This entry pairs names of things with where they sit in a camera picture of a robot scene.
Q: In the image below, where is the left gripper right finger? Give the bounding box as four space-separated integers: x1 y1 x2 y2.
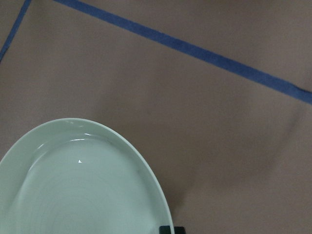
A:
174 226 185 234

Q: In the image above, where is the pale green plate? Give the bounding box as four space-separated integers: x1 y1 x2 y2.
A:
0 118 174 234

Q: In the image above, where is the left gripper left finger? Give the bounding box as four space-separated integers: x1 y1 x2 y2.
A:
159 226 172 234

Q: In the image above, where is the blue tape line lengthwise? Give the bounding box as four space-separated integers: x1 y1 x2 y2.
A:
0 0 31 61

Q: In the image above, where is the blue tape line crosswise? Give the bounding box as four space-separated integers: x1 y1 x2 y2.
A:
57 0 312 105

